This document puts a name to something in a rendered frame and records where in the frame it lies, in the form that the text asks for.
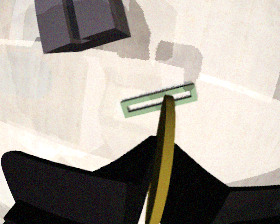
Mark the gold coin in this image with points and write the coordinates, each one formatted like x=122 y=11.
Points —
x=160 y=180

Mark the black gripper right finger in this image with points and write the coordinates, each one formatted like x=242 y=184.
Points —
x=196 y=197

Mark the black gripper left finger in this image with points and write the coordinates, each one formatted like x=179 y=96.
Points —
x=113 y=194

